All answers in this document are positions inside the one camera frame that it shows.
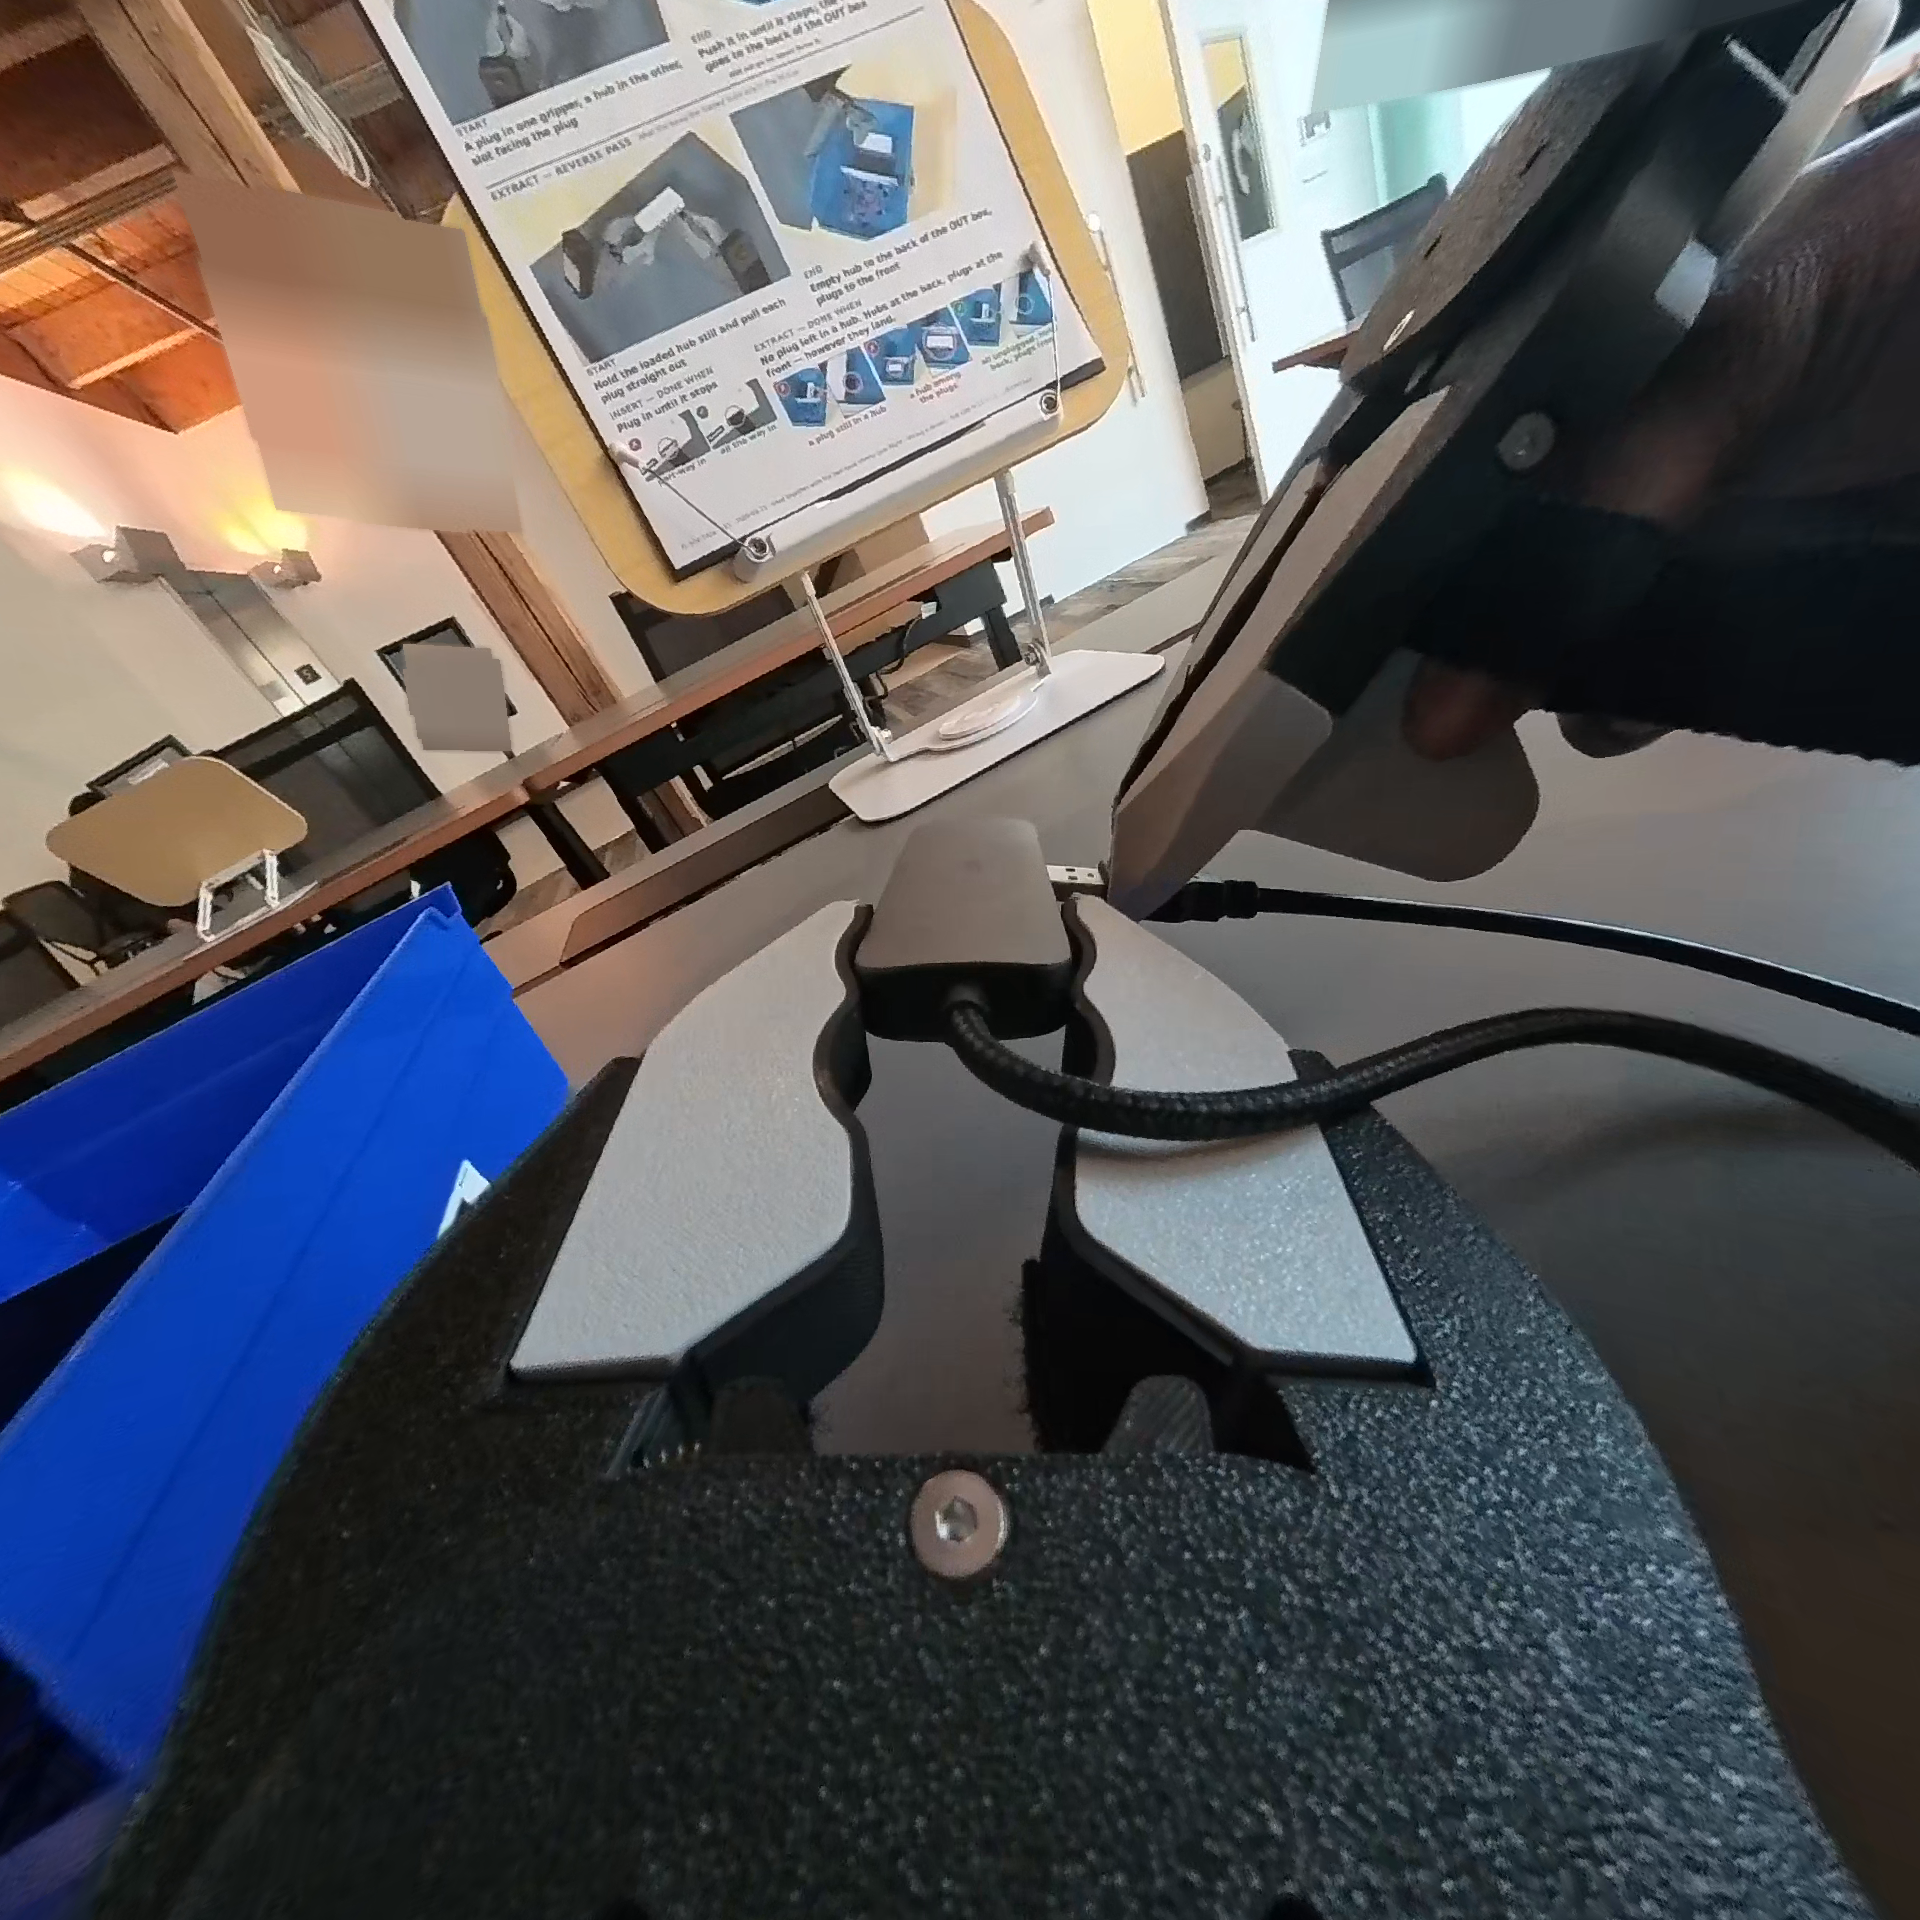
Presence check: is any wooden support column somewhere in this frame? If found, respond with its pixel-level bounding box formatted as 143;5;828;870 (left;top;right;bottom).
76;0;648;736

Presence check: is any black braided hub cable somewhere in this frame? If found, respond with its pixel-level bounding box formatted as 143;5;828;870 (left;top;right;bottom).
940;992;1920;1166

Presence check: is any wooden board on stand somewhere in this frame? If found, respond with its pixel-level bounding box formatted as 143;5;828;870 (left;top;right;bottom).
45;757;311;937

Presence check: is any grey slim usb hub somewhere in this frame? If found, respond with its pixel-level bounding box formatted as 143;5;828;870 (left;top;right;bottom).
848;816;1088;1038

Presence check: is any black usb cable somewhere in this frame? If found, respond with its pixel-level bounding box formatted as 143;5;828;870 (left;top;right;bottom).
1044;854;1920;1046

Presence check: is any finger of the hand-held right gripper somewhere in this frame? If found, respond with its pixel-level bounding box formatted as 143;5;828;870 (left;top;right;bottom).
1105;385;1509;916

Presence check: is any dark office desk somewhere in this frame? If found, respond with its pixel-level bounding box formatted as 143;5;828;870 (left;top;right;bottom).
0;512;1059;1082

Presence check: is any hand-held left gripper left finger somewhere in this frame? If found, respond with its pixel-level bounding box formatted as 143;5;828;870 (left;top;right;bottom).
512;900;880;1396

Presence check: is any blue plastic bin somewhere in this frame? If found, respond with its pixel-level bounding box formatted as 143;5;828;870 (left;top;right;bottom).
0;892;571;1864

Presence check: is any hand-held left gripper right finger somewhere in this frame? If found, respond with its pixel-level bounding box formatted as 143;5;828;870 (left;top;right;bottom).
1042;897;1427;1384

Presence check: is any printed paper sheet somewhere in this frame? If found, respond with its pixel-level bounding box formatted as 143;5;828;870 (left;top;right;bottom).
362;0;1107;579

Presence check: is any person's right hand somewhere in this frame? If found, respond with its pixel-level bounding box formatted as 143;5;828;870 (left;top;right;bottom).
1407;106;1920;768

